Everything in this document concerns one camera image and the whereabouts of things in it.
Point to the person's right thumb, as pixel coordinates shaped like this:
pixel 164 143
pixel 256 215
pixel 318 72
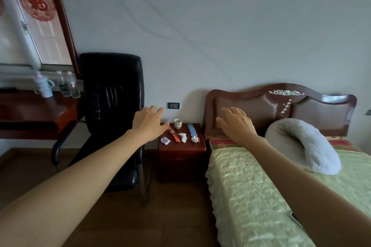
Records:
pixel 221 123

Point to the person's left thumb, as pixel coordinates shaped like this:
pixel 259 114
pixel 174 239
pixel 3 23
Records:
pixel 164 127

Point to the person's left middle finger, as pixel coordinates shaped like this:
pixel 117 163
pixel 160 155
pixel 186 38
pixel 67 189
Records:
pixel 152 110

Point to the crumpled white tissue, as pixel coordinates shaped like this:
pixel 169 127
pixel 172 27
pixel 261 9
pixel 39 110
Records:
pixel 183 137

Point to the dark wall socket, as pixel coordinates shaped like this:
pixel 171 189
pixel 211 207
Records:
pixel 173 105

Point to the round red paper cutting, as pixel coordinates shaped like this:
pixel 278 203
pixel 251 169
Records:
pixel 37 1

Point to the small white ceramic cup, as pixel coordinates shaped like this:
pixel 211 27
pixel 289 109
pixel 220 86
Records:
pixel 178 123

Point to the green quilted bedspread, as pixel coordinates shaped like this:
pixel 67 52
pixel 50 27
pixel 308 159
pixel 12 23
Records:
pixel 255 197

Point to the clear plastic water bottle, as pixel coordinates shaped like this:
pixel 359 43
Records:
pixel 73 86
pixel 62 84

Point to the window with wooden frame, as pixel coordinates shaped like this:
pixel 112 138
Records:
pixel 43 38

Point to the person's right little finger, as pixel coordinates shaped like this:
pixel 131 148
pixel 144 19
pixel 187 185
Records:
pixel 249 121

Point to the person's right forearm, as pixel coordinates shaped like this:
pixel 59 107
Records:
pixel 313 197

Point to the person's right middle finger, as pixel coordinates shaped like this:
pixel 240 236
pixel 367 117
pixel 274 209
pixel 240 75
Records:
pixel 235 111

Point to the crumpled white face mask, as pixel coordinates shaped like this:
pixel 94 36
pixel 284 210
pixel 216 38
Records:
pixel 195 139

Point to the white fluffy pillow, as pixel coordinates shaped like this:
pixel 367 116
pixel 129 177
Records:
pixel 307 145

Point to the orange snack packet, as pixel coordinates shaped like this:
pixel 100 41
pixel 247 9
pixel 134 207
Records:
pixel 174 135

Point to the white lidded mug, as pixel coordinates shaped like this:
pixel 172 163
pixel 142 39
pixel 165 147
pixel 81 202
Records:
pixel 43 86

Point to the blue packet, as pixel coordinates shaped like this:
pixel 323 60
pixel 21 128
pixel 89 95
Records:
pixel 192 129

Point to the dark red wooden desk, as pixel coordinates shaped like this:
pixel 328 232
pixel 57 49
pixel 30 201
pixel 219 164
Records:
pixel 34 113

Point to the red wooden nightstand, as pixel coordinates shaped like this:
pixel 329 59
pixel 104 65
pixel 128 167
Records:
pixel 181 160

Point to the person's left forearm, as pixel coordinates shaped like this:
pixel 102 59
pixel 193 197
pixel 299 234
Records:
pixel 72 186

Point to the person's left little finger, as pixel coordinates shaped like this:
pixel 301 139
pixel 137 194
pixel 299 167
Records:
pixel 136 116

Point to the small white square packet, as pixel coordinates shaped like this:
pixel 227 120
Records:
pixel 165 141

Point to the brown padded bed headboard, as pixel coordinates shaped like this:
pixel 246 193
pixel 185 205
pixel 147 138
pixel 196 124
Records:
pixel 260 105

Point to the person's right hand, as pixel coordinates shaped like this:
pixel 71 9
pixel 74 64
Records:
pixel 238 129

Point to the person's left hand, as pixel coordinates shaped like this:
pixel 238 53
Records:
pixel 148 126

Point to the black leather office chair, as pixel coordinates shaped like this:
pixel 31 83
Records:
pixel 111 96

